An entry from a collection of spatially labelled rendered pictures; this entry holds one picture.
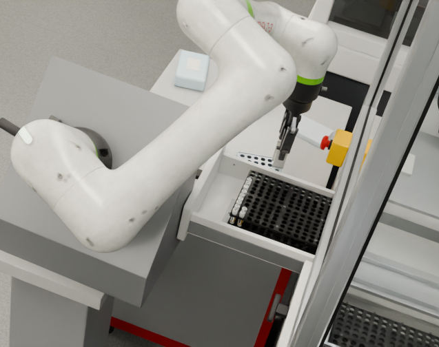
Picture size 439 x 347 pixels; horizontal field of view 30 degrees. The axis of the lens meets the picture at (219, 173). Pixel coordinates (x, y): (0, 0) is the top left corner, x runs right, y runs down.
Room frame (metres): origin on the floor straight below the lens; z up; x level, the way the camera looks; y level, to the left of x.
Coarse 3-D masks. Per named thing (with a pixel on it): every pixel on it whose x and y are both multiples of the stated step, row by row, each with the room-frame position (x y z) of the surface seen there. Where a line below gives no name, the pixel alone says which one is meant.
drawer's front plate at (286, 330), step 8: (304, 264) 1.23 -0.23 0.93; (304, 272) 1.21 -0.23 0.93; (304, 280) 1.19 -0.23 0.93; (296, 288) 1.16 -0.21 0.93; (304, 288) 1.17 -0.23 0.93; (296, 296) 1.14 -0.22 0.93; (296, 304) 1.12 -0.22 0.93; (288, 312) 1.10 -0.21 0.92; (296, 312) 1.10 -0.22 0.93; (288, 320) 1.07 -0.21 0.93; (288, 328) 1.05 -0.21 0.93; (280, 336) 1.03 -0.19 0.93; (288, 336) 1.03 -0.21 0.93; (280, 344) 1.01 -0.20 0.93
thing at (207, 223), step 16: (224, 160) 1.57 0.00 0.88; (240, 160) 1.57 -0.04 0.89; (224, 176) 1.56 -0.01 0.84; (240, 176) 1.57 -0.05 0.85; (272, 176) 1.55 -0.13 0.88; (288, 176) 1.55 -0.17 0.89; (208, 192) 1.49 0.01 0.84; (224, 192) 1.50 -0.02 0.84; (320, 192) 1.54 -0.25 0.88; (208, 208) 1.43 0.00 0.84; (224, 208) 1.45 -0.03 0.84; (192, 224) 1.33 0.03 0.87; (208, 224) 1.33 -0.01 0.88; (224, 224) 1.33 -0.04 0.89; (224, 240) 1.32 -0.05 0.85; (240, 240) 1.32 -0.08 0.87; (256, 240) 1.31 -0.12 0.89; (272, 240) 1.32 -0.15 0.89; (256, 256) 1.31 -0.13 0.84; (272, 256) 1.30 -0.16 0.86; (288, 256) 1.30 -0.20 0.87; (304, 256) 1.30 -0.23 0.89
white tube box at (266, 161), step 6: (240, 156) 1.71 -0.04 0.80; (246, 156) 1.71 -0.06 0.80; (252, 156) 1.72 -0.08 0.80; (258, 156) 1.73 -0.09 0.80; (264, 156) 1.73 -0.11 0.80; (258, 162) 1.70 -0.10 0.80; (264, 162) 1.71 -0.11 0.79; (270, 162) 1.71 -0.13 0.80; (270, 168) 1.69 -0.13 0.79; (276, 168) 1.70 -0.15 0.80
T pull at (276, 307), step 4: (276, 296) 1.14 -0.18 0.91; (280, 296) 1.14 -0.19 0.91; (276, 300) 1.13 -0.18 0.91; (272, 304) 1.12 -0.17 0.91; (276, 304) 1.12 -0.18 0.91; (280, 304) 1.12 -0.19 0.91; (272, 308) 1.10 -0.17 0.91; (276, 308) 1.11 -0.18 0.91; (280, 308) 1.11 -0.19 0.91; (284, 308) 1.11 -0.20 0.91; (288, 308) 1.12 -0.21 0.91; (272, 312) 1.10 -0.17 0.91; (276, 312) 1.10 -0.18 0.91; (280, 312) 1.10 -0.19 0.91; (284, 312) 1.10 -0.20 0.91; (268, 316) 1.08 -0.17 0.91; (272, 316) 1.09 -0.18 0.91; (280, 316) 1.10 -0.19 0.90; (284, 316) 1.10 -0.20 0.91; (268, 320) 1.08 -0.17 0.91; (272, 320) 1.08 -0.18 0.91
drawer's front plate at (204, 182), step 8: (216, 152) 1.53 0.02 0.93; (208, 160) 1.50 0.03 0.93; (216, 160) 1.51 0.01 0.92; (208, 168) 1.47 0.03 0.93; (216, 168) 1.54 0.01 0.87; (200, 176) 1.43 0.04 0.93; (208, 176) 1.45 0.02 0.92; (200, 184) 1.41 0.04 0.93; (208, 184) 1.47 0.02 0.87; (192, 192) 1.37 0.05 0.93; (200, 192) 1.39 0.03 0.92; (192, 200) 1.34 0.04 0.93; (200, 200) 1.41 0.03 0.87; (184, 208) 1.32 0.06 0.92; (192, 208) 1.34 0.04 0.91; (184, 216) 1.32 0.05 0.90; (184, 224) 1.32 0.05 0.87; (184, 232) 1.32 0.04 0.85
